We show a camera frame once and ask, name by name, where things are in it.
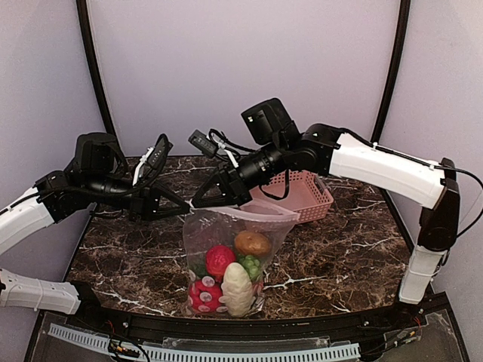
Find clear zip top bag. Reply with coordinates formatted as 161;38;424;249
183;201;300;318

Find brown toy potato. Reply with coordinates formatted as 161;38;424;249
235;231;272;256

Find red toy fruit front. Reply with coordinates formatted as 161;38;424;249
205;245;236;282

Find red toy fruit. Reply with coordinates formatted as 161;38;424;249
188;276;223;313
205;245;236;282

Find green toy cucumber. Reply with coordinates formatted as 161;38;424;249
189;262;208;279

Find green toy grapes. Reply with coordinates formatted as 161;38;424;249
237;255;262;281

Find white toy radish with leaves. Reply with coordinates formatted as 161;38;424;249
221;262;255;317

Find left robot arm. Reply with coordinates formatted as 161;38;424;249
1;133;189;315

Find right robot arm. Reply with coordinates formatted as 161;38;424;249
192;98;463;305

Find pink perforated plastic basket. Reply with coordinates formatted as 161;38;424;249
251;170;334;223

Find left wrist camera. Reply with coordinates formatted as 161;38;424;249
132;133;173;186

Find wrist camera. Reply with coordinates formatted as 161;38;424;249
189;130;241;167
132;133;173;186

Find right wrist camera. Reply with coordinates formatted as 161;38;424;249
189;130;241;167

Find black front table rail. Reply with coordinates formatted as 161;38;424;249
67;285;435;345

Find right black frame post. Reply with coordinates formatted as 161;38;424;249
371;0;411;142

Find black frame post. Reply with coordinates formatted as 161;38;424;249
75;0;118;140
371;0;411;142

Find white slotted cable duct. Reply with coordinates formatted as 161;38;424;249
48;323;361;361

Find left black frame post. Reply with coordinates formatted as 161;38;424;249
75;0;118;140

